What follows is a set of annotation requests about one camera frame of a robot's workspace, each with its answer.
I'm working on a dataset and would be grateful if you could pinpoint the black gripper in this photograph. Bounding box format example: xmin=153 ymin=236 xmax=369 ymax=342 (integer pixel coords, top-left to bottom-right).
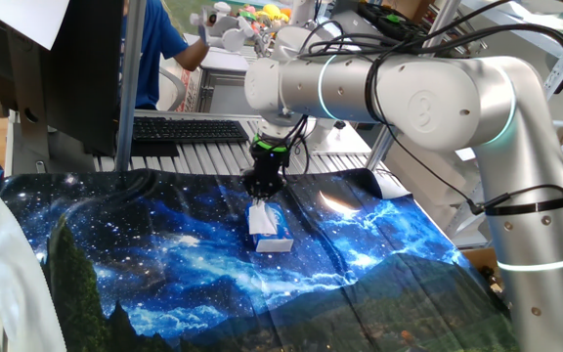
xmin=241 ymin=149 xmax=290 ymax=199

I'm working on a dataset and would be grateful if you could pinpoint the white paper napkin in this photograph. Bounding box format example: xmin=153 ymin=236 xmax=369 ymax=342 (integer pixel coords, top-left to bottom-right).
xmin=247 ymin=198 xmax=279 ymax=237

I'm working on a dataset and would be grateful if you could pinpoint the bare person forearm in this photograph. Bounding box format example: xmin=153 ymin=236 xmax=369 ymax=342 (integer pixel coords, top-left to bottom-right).
xmin=173 ymin=38 xmax=210 ymax=72

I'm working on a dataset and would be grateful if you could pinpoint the blue tissue pack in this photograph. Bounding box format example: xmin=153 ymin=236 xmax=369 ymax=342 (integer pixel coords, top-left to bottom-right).
xmin=245 ymin=199 xmax=295 ymax=254

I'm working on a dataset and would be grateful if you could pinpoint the black keyboard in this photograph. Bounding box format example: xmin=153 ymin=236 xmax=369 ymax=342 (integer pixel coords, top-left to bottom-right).
xmin=132 ymin=116 xmax=251 ymax=145

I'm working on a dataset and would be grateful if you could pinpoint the grey workbench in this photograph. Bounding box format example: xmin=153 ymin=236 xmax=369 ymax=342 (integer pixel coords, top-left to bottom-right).
xmin=195 ymin=67 xmax=263 ymax=116

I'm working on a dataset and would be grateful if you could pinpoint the black flat pad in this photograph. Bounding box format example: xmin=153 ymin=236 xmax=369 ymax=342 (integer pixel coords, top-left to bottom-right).
xmin=117 ymin=139 xmax=181 ymax=158

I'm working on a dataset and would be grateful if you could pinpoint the galaxy print tablecloth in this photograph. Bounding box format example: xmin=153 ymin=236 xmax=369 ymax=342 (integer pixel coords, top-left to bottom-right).
xmin=0 ymin=167 xmax=520 ymax=352

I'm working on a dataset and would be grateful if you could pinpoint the white box with red print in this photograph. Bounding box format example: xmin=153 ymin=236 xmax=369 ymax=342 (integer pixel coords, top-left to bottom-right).
xmin=176 ymin=66 xmax=205 ymax=113

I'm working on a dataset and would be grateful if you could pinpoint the white office chair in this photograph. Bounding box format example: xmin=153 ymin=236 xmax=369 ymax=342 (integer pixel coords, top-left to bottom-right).
xmin=152 ymin=63 xmax=186 ymax=112

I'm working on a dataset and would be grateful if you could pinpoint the white articulated haptic device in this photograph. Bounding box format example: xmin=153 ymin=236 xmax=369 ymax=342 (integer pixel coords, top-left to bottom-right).
xmin=188 ymin=2 xmax=266 ymax=54

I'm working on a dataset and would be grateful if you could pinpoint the white foam packaging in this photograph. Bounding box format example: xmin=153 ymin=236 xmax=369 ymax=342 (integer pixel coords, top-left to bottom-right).
xmin=383 ymin=141 xmax=478 ymax=231

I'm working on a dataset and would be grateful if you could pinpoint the person in blue shirt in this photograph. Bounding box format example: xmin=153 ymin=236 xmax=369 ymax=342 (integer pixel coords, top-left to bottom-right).
xmin=120 ymin=0 xmax=191 ymax=110

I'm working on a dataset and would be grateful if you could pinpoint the black plastic tray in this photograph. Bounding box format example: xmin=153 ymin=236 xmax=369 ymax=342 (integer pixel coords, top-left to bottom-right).
xmin=357 ymin=1 xmax=432 ymax=39

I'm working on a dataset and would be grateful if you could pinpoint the black computer monitor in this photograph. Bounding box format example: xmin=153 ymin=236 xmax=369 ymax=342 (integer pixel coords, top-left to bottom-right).
xmin=0 ymin=0 xmax=126 ymax=158

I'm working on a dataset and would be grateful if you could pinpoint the brown cardboard box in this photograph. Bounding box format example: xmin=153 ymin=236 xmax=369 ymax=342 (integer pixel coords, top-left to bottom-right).
xmin=464 ymin=246 xmax=498 ymax=280

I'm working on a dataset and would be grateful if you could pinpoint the grey monitor stand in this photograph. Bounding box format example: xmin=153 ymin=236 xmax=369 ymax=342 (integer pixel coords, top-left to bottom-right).
xmin=6 ymin=28 xmax=53 ymax=175

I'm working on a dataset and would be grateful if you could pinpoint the white cloth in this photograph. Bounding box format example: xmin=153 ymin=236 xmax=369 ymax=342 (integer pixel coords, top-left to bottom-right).
xmin=0 ymin=183 xmax=67 ymax=352

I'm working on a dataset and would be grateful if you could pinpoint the white paper sheet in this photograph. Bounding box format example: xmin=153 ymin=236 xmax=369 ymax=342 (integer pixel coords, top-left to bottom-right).
xmin=0 ymin=0 xmax=70 ymax=51

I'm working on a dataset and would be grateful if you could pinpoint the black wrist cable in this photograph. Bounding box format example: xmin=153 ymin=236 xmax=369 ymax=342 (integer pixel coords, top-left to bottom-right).
xmin=279 ymin=114 xmax=312 ymax=178

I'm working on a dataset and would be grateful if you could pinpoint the aluminium frame strut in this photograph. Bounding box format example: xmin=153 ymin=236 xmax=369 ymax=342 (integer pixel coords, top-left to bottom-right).
xmin=364 ymin=124 xmax=401 ymax=171

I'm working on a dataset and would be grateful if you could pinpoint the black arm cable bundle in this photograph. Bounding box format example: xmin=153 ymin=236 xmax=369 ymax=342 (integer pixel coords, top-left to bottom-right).
xmin=300 ymin=0 xmax=563 ymax=216

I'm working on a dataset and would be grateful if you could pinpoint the aluminium frame post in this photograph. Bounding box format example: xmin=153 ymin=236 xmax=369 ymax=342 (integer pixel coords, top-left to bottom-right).
xmin=114 ymin=0 xmax=149 ymax=172

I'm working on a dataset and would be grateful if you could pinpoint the black cable strap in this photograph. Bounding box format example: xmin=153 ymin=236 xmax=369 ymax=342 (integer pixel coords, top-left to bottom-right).
xmin=484 ymin=191 xmax=563 ymax=217

